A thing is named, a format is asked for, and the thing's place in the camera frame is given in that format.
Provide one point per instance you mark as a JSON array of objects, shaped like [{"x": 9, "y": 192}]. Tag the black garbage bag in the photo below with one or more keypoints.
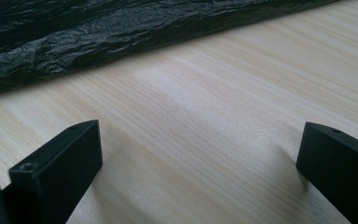
[{"x": 74, "y": 46}]

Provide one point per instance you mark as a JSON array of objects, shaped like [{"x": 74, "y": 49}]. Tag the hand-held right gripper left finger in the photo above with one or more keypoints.
[{"x": 62, "y": 168}]

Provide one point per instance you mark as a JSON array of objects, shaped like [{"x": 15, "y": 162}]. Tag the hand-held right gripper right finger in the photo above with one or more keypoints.
[{"x": 341, "y": 168}]

